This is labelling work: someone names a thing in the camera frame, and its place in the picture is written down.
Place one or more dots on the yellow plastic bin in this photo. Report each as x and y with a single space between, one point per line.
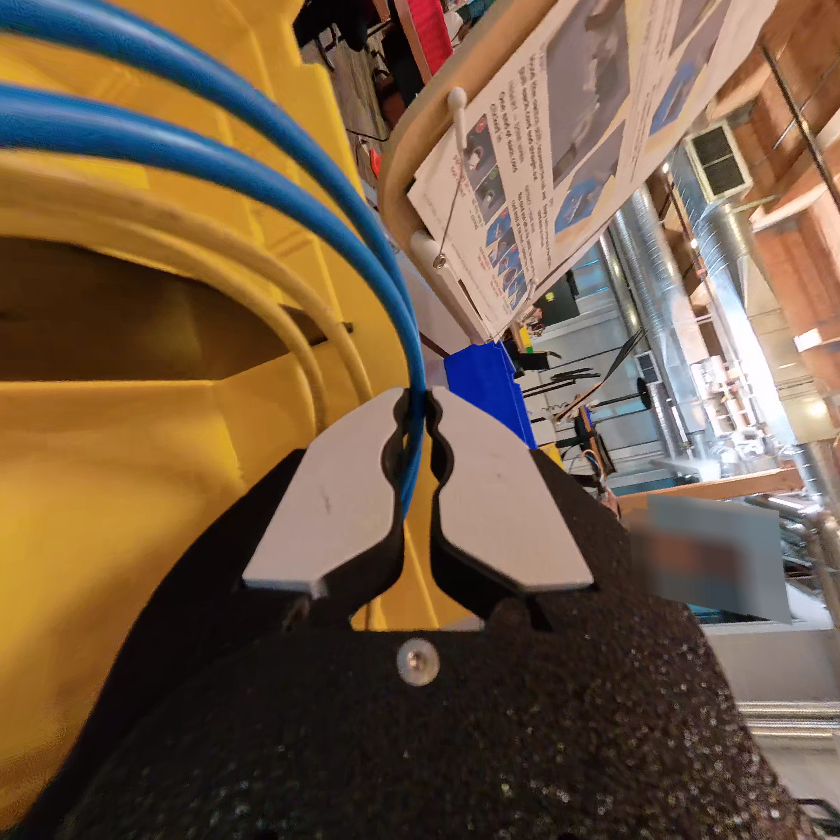
131 459

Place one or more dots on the black bin divider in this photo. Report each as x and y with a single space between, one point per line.
131 308

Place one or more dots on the wooden clipboard stand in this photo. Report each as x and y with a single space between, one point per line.
420 138

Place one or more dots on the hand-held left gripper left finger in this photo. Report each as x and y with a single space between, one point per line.
331 505

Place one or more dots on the blue plastic bin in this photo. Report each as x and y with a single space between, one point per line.
489 387

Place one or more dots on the white wall vent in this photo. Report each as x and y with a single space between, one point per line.
718 161

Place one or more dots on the printed instruction sheet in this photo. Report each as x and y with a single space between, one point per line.
590 131

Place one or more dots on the silver ventilation duct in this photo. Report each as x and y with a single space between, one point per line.
663 275

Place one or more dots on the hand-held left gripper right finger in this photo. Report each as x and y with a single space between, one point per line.
505 518

